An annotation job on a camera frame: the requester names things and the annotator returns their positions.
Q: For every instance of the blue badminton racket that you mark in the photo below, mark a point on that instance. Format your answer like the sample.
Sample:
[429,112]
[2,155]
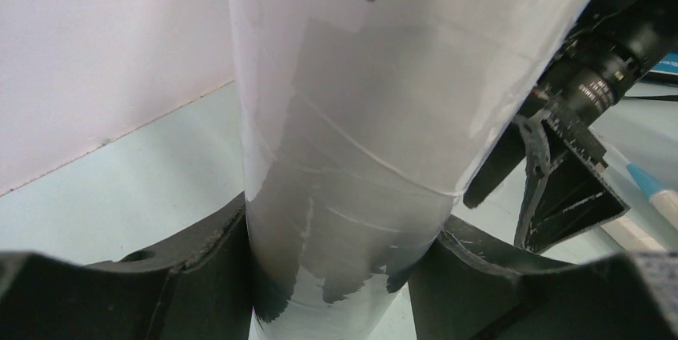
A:
[663,198]
[626,233]

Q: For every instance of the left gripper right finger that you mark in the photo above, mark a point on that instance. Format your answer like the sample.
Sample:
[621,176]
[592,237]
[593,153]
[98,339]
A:
[471,285]

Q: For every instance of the white shuttlecock tube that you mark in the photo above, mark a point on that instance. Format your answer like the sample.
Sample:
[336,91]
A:
[363,123]

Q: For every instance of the blue badminton racket right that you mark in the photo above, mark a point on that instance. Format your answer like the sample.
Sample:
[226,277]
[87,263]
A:
[663,198]

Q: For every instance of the blue badminton racket left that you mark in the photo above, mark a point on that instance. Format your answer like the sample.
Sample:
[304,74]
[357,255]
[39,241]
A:
[626,233]

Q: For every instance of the blue racket cover bag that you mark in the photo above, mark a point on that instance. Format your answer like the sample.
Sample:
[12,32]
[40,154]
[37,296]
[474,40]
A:
[665,70]

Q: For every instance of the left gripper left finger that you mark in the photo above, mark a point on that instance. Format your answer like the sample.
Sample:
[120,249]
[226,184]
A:
[195,284]

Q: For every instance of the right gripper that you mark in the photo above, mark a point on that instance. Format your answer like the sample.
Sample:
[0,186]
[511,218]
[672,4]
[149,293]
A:
[613,45]

